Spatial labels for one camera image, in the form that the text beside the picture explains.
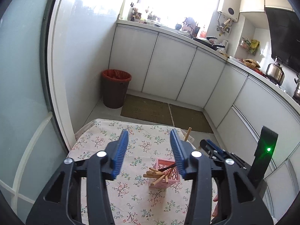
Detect brown floor mat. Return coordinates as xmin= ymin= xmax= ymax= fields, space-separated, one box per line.
xmin=170 ymin=105 xmax=213 ymax=134
xmin=121 ymin=94 xmax=173 ymax=126

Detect black range hood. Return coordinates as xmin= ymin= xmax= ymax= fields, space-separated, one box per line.
xmin=265 ymin=7 xmax=300 ymax=73

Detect short bamboo chopstick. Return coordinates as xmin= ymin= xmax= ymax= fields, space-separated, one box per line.
xmin=149 ymin=168 xmax=164 ymax=174

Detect frosted glass door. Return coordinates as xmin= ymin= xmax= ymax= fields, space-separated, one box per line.
xmin=1 ymin=0 xmax=66 ymax=221

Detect person's right hand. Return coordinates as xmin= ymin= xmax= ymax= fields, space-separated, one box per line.
xmin=211 ymin=194 xmax=219 ymax=217

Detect brown floor mat left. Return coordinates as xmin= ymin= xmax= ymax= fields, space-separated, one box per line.
xmin=121 ymin=94 xmax=173 ymax=126

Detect floral tablecloth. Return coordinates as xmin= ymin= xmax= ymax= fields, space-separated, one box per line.
xmin=69 ymin=119 xmax=192 ymax=224

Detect white kitchen cabinets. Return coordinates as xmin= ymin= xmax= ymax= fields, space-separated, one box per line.
xmin=109 ymin=21 xmax=299 ymax=218

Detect brown floor mat right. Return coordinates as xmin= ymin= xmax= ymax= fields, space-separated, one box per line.
xmin=170 ymin=105 xmax=213 ymax=134

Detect bamboo chopstick on table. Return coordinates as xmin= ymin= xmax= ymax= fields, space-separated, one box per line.
xmin=143 ymin=174 xmax=165 ymax=179

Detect black frying pan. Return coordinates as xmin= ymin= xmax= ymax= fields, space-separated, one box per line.
xmin=193 ymin=37 xmax=225 ymax=51

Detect brown bin red liner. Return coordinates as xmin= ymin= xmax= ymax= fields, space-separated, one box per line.
xmin=101 ymin=69 xmax=132 ymax=109

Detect steel kettle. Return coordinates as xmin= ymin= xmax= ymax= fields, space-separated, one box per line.
xmin=265 ymin=57 xmax=285 ymax=86

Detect white water heater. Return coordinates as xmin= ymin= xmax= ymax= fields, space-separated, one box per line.
xmin=217 ymin=0 xmax=241 ymax=22

